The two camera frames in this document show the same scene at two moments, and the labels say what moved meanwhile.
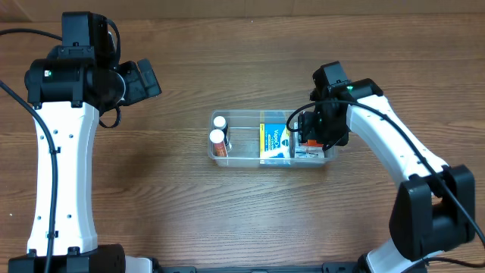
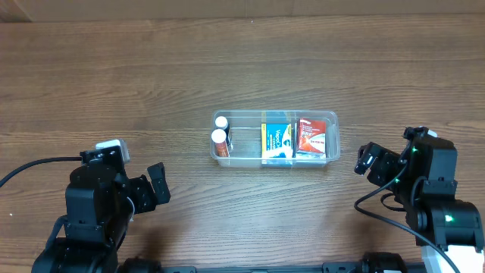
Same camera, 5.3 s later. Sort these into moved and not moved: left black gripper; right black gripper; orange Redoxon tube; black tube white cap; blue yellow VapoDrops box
Moved: right black gripper; left black gripper
Not moved: blue yellow VapoDrops box; black tube white cap; orange Redoxon tube
